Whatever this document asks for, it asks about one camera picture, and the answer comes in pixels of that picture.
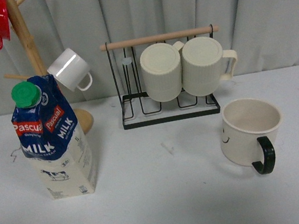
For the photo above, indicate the cream ribbed mug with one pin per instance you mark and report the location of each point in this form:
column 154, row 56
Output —
column 204, row 64
column 161, row 70

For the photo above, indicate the cream mug with black handle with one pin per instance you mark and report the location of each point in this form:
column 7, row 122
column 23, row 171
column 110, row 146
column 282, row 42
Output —
column 249, row 130

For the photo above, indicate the cream ribbed mug right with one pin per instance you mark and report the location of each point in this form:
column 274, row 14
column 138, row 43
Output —
column 204, row 64

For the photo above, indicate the wooden mug tree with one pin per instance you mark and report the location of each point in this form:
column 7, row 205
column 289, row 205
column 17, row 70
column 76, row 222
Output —
column 19, row 27

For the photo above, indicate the white hanging mug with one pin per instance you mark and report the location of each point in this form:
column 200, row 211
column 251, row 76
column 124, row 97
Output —
column 72, row 71

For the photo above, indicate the milk carton with green cap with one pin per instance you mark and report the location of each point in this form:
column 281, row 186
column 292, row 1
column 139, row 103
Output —
column 52, row 139

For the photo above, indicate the cream ribbed mug left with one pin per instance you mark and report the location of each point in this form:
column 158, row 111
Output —
column 161, row 70

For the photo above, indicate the black wire cup rack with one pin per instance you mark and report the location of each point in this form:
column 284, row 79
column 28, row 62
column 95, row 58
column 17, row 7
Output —
column 137, row 108

